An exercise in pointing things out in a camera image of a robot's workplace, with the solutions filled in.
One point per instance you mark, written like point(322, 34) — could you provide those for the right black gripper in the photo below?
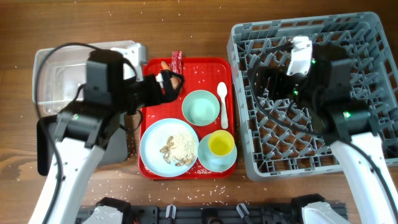
point(272, 83)

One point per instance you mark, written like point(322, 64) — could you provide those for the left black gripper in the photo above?
point(169, 94)

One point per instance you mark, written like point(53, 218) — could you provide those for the mint green bowl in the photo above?
point(200, 108)

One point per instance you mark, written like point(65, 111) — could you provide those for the yellow plastic cup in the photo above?
point(221, 143)

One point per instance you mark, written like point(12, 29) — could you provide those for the small light blue saucer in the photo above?
point(212, 162)

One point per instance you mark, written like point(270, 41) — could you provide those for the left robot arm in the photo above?
point(83, 129)

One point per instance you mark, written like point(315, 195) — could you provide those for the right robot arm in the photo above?
point(317, 78)

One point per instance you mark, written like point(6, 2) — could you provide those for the grey dishwasher rack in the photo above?
point(271, 131)

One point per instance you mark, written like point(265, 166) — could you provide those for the orange carrot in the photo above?
point(174, 81)

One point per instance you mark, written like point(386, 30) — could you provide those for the red snack wrapper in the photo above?
point(176, 63)

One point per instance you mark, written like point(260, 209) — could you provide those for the white plastic spoon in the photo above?
point(222, 92)

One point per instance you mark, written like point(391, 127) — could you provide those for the large light blue plate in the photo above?
point(152, 141)

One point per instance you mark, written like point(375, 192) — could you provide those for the peanut shells and rice pile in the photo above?
point(180, 149)

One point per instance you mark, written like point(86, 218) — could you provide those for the black plastic tray bin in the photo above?
point(115, 152)

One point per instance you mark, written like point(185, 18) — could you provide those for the clear plastic bin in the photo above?
point(63, 73)

